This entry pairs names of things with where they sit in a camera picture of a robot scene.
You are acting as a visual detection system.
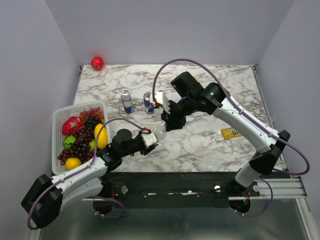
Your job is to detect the green fruit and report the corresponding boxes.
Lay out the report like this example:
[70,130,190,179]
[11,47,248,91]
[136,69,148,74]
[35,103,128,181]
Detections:
[63,135,77,149]

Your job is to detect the yellow mango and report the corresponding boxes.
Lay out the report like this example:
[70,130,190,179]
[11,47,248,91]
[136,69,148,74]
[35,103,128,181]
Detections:
[94,123,109,150]

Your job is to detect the black mounting rail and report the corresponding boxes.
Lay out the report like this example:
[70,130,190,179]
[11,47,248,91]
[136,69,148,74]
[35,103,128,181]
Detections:
[98,172,260,209]

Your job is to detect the red apple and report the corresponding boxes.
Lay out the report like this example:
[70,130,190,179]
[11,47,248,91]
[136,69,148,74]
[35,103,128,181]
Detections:
[90,56,104,71]

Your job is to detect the yellow lemon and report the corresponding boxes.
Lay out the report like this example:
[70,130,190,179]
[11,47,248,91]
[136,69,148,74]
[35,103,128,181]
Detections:
[65,157,82,170]

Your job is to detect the upright energy drink can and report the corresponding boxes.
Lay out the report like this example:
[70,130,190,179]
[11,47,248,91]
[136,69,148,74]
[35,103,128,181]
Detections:
[143,92,154,114]

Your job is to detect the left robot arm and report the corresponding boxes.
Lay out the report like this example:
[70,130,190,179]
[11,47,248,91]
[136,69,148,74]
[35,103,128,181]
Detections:
[21,129,162,230]

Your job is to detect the dark purple grape bunch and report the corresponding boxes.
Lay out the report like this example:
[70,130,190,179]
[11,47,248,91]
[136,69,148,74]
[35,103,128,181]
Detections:
[57,126,95,166]

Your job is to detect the yellow candy bag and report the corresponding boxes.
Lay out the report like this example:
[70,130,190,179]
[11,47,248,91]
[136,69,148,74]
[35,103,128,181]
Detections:
[220,127,242,140]

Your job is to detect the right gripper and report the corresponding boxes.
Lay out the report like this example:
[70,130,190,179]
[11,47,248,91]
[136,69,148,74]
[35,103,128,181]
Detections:
[159,96,195,132]

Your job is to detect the clear plastic bottle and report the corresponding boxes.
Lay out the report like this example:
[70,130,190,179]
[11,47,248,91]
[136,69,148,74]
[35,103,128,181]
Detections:
[151,124,167,143]

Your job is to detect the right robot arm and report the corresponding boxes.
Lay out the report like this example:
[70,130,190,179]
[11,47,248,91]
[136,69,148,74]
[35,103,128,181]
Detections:
[154,71,291,196]

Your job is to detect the red dragon fruit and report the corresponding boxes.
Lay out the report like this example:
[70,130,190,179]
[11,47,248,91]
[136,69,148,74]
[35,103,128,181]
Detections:
[61,116,85,136]

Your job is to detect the black grape bunch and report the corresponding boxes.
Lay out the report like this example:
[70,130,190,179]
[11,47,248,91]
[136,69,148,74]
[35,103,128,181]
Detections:
[85,117,102,130]

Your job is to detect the upside-down energy drink can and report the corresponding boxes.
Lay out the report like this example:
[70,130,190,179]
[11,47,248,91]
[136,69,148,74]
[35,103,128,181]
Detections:
[120,92,134,114]

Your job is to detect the red grape bunch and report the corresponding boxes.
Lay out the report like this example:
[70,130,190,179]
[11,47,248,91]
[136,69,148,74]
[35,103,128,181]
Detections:
[80,107,105,121]

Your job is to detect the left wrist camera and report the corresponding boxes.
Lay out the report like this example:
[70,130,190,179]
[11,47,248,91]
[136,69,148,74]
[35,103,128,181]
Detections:
[141,132,158,148]

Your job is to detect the green lime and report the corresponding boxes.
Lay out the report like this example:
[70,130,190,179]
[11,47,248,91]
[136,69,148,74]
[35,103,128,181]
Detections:
[89,139,96,152]

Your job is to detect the white fruit basket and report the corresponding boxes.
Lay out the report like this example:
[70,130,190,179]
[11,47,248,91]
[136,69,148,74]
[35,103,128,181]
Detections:
[51,100,108,175]

